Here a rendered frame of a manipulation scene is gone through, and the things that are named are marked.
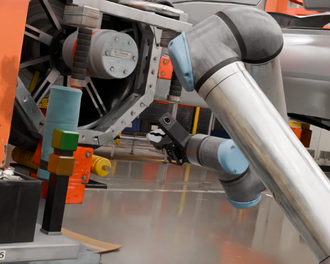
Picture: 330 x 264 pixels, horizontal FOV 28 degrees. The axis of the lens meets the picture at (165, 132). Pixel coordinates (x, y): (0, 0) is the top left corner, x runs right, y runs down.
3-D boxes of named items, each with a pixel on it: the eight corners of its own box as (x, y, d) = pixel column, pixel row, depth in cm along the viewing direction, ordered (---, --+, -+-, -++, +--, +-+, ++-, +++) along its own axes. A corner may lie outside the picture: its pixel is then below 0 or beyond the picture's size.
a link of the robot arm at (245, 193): (274, 196, 187) (260, 163, 181) (240, 218, 185) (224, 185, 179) (258, 182, 195) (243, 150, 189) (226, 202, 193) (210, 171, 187)
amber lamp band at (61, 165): (62, 173, 134) (65, 153, 134) (73, 176, 131) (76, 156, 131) (45, 172, 132) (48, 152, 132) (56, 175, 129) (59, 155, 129)
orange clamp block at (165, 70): (142, 75, 217) (162, 79, 223) (157, 77, 211) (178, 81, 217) (145, 54, 217) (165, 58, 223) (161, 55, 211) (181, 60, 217)
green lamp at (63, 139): (66, 149, 134) (69, 129, 134) (77, 152, 131) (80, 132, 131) (50, 147, 131) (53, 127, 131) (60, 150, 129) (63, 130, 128)
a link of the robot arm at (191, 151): (191, 149, 182) (212, 128, 186) (179, 146, 185) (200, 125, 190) (203, 173, 186) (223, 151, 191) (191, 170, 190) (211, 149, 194)
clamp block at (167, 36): (171, 49, 197) (174, 32, 196) (191, 51, 190) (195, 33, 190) (158, 46, 193) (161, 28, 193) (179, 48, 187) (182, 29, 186)
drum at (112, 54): (94, 77, 203) (100, 32, 203) (136, 84, 188) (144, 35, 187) (55, 70, 194) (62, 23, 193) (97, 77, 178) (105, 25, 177)
